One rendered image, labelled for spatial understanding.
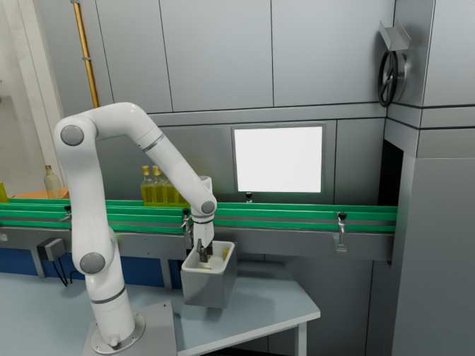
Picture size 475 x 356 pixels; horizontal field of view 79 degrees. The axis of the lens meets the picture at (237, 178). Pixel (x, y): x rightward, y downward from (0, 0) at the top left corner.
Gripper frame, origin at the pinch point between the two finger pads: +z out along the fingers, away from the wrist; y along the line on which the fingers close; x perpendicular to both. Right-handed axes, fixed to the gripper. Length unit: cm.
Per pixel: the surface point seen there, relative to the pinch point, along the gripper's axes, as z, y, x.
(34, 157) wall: 15, -199, -329
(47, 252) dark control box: 8, 2, -81
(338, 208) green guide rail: -9, -33, 51
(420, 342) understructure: 35, -9, 82
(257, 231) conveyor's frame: -0.1, -22.0, 16.1
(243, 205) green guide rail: -8.3, -30.8, 7.6
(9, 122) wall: -34, -190, -344
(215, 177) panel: -19.4, -38.6, -8.4
